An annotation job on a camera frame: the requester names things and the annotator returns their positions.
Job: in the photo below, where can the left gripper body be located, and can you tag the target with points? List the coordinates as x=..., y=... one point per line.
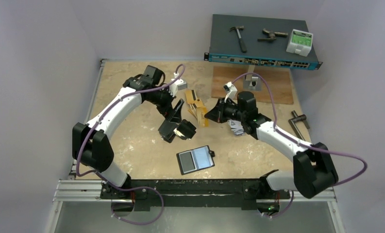
x=164, y=107

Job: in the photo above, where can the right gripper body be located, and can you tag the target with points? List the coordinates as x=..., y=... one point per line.
x=225, y=109

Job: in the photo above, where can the yellow card stack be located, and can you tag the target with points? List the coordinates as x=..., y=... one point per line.
x=196, y=107

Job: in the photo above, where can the black leather card holder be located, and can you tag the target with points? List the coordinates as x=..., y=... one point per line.
x=203, y=158

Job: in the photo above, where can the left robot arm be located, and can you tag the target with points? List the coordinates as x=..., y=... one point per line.
x=91, y=141

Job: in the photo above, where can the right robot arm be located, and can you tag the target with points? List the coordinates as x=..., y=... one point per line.
x=313, y=168

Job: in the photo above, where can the wooden board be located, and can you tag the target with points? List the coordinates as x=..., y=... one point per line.
x=278, y=80

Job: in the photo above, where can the small hammer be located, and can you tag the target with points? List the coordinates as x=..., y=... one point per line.
x=241, y=42

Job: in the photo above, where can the metal clamp tool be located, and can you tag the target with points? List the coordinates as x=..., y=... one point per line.
x=271, y=35

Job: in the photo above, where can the white green box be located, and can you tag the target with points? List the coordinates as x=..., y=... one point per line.
x=300, y=42

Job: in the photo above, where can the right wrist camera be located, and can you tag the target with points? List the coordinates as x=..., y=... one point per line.
x=230, y=90

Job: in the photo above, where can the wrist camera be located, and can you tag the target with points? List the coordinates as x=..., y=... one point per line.
x=230, y=90
x=177, y=85

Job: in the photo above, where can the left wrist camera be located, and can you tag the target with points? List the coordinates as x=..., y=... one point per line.
x=177, y=85

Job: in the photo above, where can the metal stand bracket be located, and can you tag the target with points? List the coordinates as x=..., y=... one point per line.
x=251, y=82

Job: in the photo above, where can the metal crank handle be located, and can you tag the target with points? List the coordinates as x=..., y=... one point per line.
x=297, y=119

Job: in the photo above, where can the blue network switch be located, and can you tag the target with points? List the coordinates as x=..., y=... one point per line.
x=224, y=46

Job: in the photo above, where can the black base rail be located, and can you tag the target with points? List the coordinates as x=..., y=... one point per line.
x=246, y=194

